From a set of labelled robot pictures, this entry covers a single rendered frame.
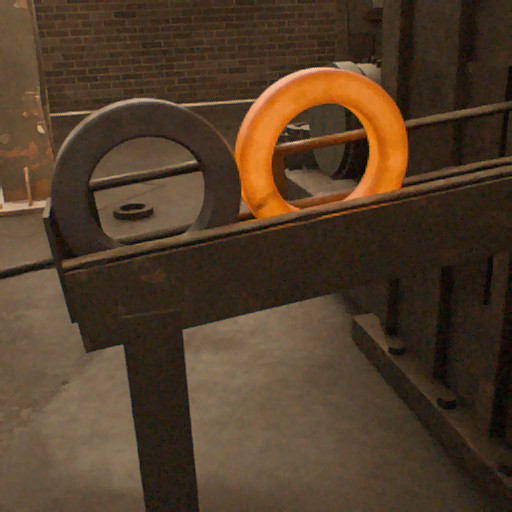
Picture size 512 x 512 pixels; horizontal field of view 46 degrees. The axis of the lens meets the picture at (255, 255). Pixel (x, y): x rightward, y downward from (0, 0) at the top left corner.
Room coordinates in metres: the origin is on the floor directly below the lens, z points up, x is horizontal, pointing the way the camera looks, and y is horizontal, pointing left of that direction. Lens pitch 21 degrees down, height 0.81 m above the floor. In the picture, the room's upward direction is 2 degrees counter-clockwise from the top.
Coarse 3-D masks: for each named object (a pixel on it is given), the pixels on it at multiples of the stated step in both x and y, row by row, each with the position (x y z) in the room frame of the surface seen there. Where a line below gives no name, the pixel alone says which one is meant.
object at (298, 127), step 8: (288, 128) 2.67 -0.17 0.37; (296, 128) 2.64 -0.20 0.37; (304, 128) 2.43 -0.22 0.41; (280, 136) 2.86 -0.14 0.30; (288, 136) 2.66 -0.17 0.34; (296, 136) 2.63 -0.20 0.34; (304, 136) 2.41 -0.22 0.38; (280, 144) 2.85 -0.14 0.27; (304, 152) 2.41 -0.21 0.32; (312, 152) 2.38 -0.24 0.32; (288, 160) 2.65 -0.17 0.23; (296, 160) 2.62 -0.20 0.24; (304, 160) 2.42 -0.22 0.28; (312, 160) 2.39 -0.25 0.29; (288, 168) 2.69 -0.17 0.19; (296, 168) 2.63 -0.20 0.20; (304, 168) 2.45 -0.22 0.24; (312, 168) 2.40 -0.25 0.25; (320, 168) 2.38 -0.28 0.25
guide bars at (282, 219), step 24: (504, 168) 0.63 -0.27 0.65; (384, 192) 0.60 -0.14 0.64; (408, 192) 0.60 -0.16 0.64; (432, 192) 0.61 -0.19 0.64; (288, 216) 0.57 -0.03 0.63; (312, 216) 0.58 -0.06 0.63; (168, 240) 0.55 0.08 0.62; (192, 240) 0.55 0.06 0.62; (72, 264) 0.52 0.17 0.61; (96, 264) 0.53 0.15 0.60
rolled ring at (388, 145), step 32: (288, 96) 0.60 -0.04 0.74; (320, 96) 0.61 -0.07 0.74; (352, 96) 0.62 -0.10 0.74; (384, 96) 0.63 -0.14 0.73; (256, 128) 0.59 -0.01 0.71; (384, 128) 0.63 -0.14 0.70; (256, 160) 0.59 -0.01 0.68; (384, 160) 0.63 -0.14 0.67; (256, 192) 0.59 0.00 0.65; (352, 192) 0.65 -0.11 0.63
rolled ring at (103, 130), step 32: (96, 128) 0.55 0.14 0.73; (128, 128) 0.56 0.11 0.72; (160, 128) 0.57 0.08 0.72; (192, 128) 0.58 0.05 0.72; (64, 160) 0.54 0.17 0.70; (96, 160) 0.55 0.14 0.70; (224, 160) 0.58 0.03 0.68; (64, 192) 0.54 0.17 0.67; (224, 192) 0.58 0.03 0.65; (64, 224) 0.54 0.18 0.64; (96, 224) 0.57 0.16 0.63; (224, 224) 0.58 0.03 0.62
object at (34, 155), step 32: (0, 0) 2.91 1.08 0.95; (32, 0) 3.23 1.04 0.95; (0, 32) 2.91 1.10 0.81; (32, 32) 2.94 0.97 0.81; (0, 64) 2.90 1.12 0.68; (32, 64) 2.93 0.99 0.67; (0, 96) 2.90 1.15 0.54; (32, 96) 2.92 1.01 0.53; (0, 128) 2.89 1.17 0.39; (32, 128) 2.92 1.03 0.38; (0, 160) 2.88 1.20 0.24; (32, 160) 2.92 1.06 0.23; (0, 192) 3.12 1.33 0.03; (32, 192) 2.91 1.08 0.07
